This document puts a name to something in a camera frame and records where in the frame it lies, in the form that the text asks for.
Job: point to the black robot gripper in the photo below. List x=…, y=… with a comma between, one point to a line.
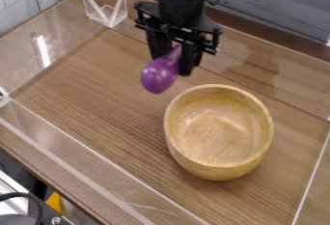
x=178, y=21

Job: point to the purple toy eggplant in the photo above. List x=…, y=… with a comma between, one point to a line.
x=160, y=74

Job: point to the brown wooden bowl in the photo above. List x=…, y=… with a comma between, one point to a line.
x=219, y=131

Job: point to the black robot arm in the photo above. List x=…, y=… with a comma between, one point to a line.
x=180, y=21

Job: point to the yellow object under table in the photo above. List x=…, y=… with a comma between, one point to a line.
x=54, y=202

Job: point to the clear acrylic corner bracket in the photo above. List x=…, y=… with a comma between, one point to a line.
x=108, y=15

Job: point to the clear acrylic tray wall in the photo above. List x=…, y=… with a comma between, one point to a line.
x=85, y=128

